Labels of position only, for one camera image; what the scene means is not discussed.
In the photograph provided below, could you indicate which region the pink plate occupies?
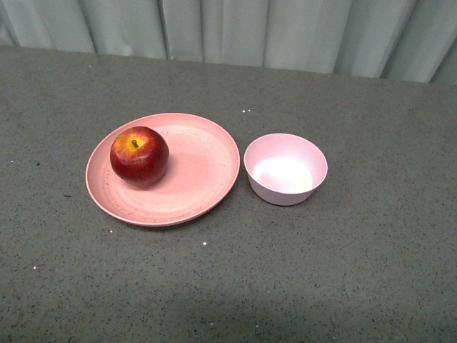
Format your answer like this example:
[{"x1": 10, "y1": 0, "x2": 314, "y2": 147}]
[{"x1": 86, "y1": 113, "x2": 240, "y2": 227}]

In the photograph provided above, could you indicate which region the pink bowl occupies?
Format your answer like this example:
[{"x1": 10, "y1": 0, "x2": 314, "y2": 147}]
[{"x1": 243, "y1": 133, "x2": 328, "y2": 206}]

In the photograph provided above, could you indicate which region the white curtain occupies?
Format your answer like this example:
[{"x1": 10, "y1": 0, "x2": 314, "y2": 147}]
[{"x1": 1, "y1": 1, "x2": 456, "y2": 86}]

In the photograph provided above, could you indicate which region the red apple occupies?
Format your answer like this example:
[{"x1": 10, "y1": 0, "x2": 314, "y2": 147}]
[{"x1": 110, "y1": 126, "x2": 169, "y2": 186}]

